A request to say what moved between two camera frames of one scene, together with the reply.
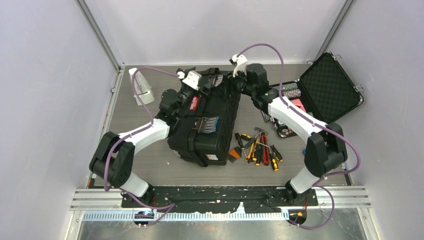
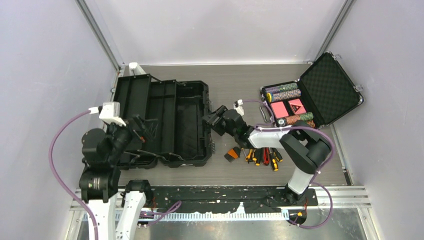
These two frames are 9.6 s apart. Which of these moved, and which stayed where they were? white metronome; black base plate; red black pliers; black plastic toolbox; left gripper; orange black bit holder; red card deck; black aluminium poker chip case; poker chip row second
Moved: black plastic toolbox; left gripper; white metronome
Stayed: orange black bit holder; red black pliers; black base plate; poker chip row second; black aluminium poker chip case; red card deck
